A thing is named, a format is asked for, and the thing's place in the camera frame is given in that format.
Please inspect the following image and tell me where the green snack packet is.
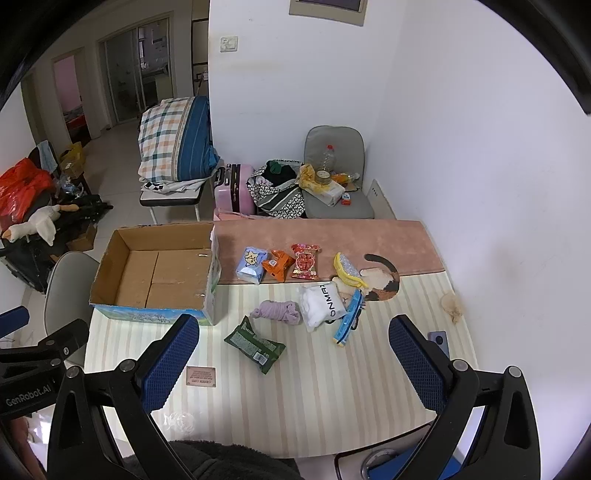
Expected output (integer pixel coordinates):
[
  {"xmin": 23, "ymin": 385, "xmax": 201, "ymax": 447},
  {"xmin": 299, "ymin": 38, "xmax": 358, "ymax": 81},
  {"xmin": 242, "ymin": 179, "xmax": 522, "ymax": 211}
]
[{"xmin": 224, "ymin": 316, "xmax": 286, "ymax": 375}]

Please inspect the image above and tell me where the long blue snack packet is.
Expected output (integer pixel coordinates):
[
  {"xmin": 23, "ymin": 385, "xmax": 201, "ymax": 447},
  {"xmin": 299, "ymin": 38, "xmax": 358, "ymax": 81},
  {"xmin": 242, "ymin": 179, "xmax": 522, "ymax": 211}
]
[{"xmin": 332, "ymin": 289, "xmax": 365, "ymax": 346}]

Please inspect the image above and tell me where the white pouch black lettering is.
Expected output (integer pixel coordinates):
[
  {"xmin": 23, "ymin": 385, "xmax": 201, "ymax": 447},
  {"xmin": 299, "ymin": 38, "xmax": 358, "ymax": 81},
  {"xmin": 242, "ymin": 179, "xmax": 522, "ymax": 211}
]
[{"xmin": 298, "ymin": 282, "xmax": 346, "ymax": 332}]

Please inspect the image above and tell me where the yellow silver snack packet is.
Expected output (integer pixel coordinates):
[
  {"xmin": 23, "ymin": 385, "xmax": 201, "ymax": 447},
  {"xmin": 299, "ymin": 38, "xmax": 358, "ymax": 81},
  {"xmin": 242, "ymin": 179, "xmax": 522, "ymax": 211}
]
[{"xmin": 332, "ymin": 252, "xmax": 369, "ymax": 289}]

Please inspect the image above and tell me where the blue tissue pack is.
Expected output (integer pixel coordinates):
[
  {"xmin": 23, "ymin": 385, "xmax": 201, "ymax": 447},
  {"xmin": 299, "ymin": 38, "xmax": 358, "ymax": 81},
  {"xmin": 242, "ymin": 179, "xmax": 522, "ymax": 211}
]
[{"xmin": 235, "ymin": 247, "xmax": 270, "ymax": 285}]

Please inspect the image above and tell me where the purple fuzzy cloth bundle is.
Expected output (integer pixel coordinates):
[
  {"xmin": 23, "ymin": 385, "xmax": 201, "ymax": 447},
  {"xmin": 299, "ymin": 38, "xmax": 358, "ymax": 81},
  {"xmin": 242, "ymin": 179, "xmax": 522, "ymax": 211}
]
[{"xmin": 250, "ymin": 300, "xmax": 301, "ymax": 326}]

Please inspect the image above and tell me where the orange snack packet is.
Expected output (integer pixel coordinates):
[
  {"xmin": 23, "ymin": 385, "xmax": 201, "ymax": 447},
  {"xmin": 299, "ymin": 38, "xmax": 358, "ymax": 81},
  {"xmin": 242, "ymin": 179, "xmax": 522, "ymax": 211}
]
[{"xmin": 263, "ymin": 250, "xmax": 294, "ymax": 283}]

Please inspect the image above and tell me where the red snack packet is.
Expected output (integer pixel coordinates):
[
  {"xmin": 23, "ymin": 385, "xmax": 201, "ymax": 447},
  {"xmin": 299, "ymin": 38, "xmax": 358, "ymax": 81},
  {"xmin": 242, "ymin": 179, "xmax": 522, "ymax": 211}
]
[{"xmin": 291, "ymin": 243, "xmax": 322, "ymax": 281}]

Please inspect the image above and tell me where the grey plastic chair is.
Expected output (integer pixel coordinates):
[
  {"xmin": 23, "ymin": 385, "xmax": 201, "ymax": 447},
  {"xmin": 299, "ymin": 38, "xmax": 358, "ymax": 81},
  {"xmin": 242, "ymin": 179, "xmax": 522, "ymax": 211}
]
[{"xmin": 43, "ymin": 250, "xmax": 101, "ymax": 369}]

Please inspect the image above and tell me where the white goose plush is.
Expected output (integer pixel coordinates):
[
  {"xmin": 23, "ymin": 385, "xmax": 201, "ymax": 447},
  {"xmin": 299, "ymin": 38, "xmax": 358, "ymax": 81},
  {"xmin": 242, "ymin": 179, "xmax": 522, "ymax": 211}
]
[{"xmin": 1, "ymin": 204, "xmax": 79, "ymax": 246}]

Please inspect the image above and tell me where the grey smartphone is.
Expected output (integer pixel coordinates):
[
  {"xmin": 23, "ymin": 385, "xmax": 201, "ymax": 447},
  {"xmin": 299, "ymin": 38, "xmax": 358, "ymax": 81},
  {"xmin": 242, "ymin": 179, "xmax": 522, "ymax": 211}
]
[{"xmin": 428, "ymin": 331, "xmax": 450, "ymax": 357}]

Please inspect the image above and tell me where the red plastic bag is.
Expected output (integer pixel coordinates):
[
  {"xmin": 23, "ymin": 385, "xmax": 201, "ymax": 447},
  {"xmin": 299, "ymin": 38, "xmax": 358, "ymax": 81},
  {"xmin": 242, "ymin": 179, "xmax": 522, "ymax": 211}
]
[{"xmin": 0, "ymin": 158, "xmax": 55, "ymax": 223}]

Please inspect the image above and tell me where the open cardboard box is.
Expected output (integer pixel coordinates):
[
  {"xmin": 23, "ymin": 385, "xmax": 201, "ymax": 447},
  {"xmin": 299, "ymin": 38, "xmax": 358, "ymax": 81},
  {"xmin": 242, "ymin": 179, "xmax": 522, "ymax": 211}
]
[{"xmin": 89, "ymin": 222, "xmax": 221, "ymax": 326}]

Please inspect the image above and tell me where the yellow cardboard box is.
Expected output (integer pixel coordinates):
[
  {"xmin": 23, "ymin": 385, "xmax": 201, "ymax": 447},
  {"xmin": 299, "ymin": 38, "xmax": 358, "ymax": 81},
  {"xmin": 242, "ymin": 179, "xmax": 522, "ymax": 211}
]
[{"xmin": 59, "ymin": 142, "xmax": 86, "ymax": 179}]

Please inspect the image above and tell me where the folded plaid quilt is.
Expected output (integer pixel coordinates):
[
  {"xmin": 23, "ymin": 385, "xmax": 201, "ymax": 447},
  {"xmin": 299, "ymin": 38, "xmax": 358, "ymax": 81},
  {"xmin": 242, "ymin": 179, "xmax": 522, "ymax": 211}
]
[{"xmin": 137, "ymin": 96, "xmax": 219, "ymax": 185}]

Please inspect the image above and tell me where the pink suitcase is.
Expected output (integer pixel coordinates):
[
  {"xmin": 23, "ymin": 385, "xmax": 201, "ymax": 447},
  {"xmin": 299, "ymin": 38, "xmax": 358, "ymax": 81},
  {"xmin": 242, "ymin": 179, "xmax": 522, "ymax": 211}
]
[{"xmin": 213, "ymin": 164, "xmax": 256, "ymax": 215}]

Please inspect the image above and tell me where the patterned tote bag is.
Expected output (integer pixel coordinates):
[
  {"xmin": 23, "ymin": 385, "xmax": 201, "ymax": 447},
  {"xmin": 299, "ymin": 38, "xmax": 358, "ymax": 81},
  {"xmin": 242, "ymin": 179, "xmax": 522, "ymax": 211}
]
[{"xmin": 246, "ymin": 159, "xmax": 305, "ymax": 219}]

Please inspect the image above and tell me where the white tissue box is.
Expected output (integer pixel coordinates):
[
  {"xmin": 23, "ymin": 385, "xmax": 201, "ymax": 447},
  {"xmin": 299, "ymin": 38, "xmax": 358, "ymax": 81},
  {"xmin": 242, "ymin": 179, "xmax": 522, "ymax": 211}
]
[{"xmin": 304, "ymin": 180, "xmax": 346, "ymax": 207}]

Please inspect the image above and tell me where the tape roll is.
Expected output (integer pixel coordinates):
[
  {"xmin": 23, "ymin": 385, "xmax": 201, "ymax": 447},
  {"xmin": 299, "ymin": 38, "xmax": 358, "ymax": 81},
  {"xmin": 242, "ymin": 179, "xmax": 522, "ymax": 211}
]
[{"xmin": 315, "ymin": 170, "xmax": 332, "ymax": 185}]

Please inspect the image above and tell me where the clear plastic bottle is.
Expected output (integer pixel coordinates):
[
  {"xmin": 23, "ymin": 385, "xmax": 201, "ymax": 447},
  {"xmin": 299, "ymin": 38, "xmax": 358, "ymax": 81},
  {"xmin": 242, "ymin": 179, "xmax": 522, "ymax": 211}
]
[{"xmin": 322, "ymin": 144, "xmax": 335, "ymax": 174}]

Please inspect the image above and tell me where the grey cushioned chair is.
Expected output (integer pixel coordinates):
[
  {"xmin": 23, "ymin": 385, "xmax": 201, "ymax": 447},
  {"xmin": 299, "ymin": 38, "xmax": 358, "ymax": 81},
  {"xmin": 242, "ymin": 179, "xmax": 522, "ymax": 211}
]
[{"xmin": 301, "ymin": 125, "xmax": 375, "ymax": 219}]

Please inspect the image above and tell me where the wall switch panel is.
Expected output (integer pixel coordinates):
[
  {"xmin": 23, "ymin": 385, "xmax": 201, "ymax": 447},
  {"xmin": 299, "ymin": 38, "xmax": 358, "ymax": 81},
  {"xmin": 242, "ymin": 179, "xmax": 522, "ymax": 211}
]
[{"xmin": 219, "ymin": 35, "xmax": 238, "ymax": 53}]

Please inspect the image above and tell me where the framed wall picture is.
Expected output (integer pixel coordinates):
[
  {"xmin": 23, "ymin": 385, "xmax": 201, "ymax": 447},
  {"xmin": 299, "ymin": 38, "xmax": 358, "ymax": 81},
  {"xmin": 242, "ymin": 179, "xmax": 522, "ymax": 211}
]
[{"xmin": 288, "ymin": 0, "xmax": 368, "ymax": 26}]

